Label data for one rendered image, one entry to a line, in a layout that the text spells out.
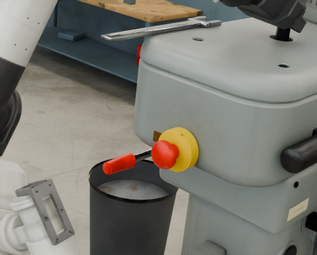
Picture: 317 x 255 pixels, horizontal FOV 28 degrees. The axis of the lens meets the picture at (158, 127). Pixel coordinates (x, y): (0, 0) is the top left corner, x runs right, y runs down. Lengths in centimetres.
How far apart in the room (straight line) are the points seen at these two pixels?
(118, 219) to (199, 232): 209
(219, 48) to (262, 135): 15
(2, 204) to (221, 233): 35
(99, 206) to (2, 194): 221
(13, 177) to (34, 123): 449
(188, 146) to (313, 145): 16
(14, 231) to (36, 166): 381
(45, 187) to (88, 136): 442
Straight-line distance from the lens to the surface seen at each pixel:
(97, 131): 543
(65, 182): 456
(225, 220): 105
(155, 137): 91
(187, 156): 85
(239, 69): 82
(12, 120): 107
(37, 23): 104
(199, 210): 107
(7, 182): 102
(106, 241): 328
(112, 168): 93
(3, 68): 103
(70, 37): 725
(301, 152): 82
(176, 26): 97
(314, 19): 116
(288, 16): 93
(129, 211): 313
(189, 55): 86
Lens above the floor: 211
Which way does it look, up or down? 22 degrees down
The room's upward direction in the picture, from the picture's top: 6 degrees clockwise
